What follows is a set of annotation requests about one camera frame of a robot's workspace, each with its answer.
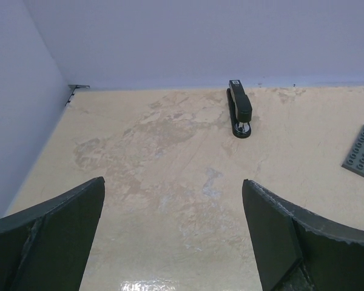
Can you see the black stapler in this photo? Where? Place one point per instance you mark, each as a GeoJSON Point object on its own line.
{"type": "Point", "coordinates": [240, 109]}

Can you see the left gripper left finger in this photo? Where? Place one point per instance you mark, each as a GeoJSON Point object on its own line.
{"type": "Point", "coordinates": [46, 246]}

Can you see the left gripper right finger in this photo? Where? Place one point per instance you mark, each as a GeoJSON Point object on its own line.
{"type": "Point", "coordinates": [296, 249]}

